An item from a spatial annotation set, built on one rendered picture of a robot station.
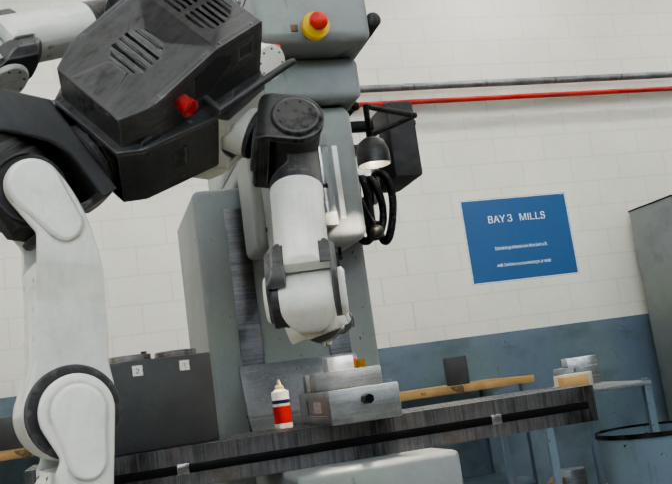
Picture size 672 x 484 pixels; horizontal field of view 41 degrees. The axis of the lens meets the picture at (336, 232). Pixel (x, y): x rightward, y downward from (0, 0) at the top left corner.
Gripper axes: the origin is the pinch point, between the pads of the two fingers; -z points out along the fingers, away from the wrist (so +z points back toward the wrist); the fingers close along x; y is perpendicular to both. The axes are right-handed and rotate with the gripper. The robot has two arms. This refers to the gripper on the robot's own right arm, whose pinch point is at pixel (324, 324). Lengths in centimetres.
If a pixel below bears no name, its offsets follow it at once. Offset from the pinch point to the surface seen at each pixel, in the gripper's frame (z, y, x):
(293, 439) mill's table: 0.9, 22.7, 9.5
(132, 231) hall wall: -408, -110, 144
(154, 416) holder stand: 4.3, 14.2, 37.2
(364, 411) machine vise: 5.5, 18.9, -6.0
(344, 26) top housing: 5, -63, -13
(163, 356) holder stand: -0.3, 2.0, 35.1
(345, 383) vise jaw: -5.9, 12.8, -2.5
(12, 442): -334, 19, 207
